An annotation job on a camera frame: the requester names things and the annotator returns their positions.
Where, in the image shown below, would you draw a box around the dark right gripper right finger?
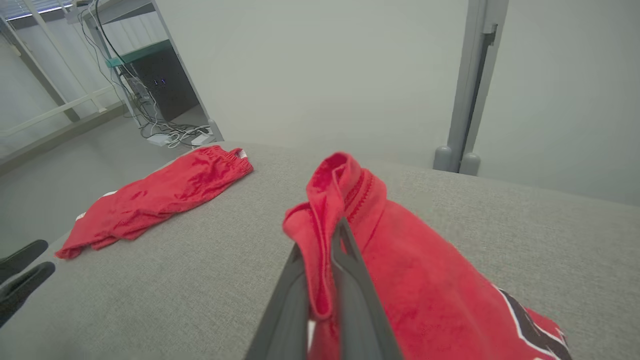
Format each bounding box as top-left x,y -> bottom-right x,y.
330,216 -> 404,360

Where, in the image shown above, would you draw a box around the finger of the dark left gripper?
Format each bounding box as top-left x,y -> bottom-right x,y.
0,239 -> 50,283
0,261 -> 56,329

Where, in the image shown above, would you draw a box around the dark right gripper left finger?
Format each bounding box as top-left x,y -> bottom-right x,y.
244,242 -> 312,360

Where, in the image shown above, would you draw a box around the red white cotton garment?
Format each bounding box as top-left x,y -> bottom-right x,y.
281,151 -> 574,360

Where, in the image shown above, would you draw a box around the white metal railing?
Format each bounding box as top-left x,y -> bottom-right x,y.
0,0 -> 127,139

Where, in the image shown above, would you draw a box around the red shiny shorts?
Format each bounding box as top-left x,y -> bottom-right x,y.
54,144 -> 255,261

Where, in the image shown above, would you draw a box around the black perforated computer case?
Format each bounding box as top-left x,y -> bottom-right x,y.
131,47 -> 201,123

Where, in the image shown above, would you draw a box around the window blinds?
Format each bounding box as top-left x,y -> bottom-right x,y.
0,0 -> 62,21

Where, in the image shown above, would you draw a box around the grey metal pillar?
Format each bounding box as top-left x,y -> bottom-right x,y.
432,0 -> 511,176

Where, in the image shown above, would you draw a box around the tangled floor cables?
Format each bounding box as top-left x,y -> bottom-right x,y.
137,117 -> 214,150

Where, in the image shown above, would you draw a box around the black hanging cable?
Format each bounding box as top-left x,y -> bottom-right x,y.
92,0 -> 151,126

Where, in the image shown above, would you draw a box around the metal frame cart with cables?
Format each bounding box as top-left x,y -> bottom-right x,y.
65,0 -> 225,144

